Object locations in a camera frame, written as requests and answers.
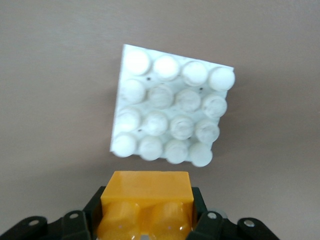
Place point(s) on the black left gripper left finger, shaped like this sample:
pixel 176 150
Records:
pixel 82 222

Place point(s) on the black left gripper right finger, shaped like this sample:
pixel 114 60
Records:
pixel 207 225

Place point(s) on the yellow two-stud block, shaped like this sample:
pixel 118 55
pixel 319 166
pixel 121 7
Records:
pixel 147 190

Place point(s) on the white studded base plate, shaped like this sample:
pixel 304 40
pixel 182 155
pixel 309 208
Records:
pixel 172 100

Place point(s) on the brown table cover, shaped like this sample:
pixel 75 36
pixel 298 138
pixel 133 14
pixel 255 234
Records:
pixel 50 75

